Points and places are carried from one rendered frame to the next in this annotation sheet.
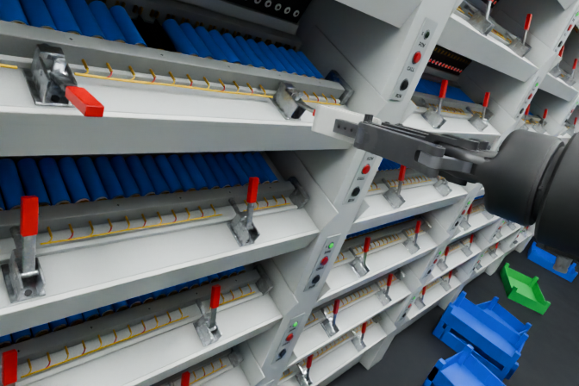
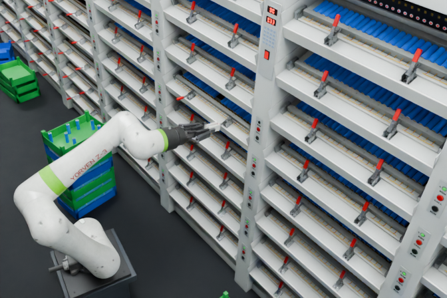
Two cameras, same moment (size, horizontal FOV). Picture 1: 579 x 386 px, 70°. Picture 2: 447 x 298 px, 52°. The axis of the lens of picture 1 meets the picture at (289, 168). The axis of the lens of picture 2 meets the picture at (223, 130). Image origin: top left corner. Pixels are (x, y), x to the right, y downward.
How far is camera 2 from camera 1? 2.02 m
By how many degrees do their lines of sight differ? 85
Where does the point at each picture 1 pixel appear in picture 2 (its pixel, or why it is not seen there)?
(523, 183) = not seen: hidden behind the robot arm
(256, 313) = (237, 199)
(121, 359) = (208, 170)
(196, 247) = (214, 149)
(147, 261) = (205, 142)
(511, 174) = not seen: hidden behind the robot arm
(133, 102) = (198, 104)
